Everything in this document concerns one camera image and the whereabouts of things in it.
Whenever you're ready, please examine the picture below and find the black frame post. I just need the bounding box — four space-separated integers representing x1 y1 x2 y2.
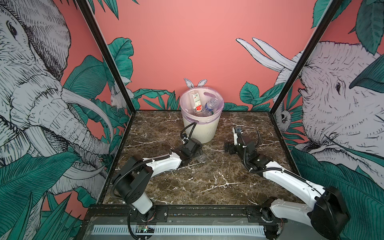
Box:
76 0 136 115
269 0 343 115

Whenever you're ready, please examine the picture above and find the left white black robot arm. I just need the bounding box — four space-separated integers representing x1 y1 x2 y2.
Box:
110 139 204 215

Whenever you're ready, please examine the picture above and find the white ribbed trash bin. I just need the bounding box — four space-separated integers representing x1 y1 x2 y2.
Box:
183 116 220 144

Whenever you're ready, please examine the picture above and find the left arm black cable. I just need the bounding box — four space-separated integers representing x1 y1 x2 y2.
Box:
179 121 198 143

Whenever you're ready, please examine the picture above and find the blue label bottle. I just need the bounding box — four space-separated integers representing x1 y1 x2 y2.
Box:
196 154 208 163
205 97 219 112

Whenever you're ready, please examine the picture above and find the pink bin liner bag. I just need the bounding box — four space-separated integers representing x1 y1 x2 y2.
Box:
180 87 224 125

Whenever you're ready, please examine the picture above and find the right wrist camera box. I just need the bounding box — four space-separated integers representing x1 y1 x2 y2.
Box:
233 126 243 146

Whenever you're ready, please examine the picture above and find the white slotted cable duct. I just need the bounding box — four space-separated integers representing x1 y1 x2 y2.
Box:
91 225 266 237

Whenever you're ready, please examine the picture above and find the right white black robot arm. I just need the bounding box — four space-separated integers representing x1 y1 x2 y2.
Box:
225 128 350 240

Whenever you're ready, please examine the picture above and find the right black frame post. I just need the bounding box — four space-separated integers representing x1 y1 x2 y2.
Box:
269 0 343 115

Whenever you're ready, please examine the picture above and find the left black frame post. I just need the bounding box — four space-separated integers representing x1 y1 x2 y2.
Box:
76 0 136 115

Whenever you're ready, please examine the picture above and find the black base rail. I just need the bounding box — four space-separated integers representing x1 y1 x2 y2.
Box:
85 205 286 225

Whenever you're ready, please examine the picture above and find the clear bottle red white label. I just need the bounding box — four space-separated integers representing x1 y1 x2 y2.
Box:
190 90 202 113

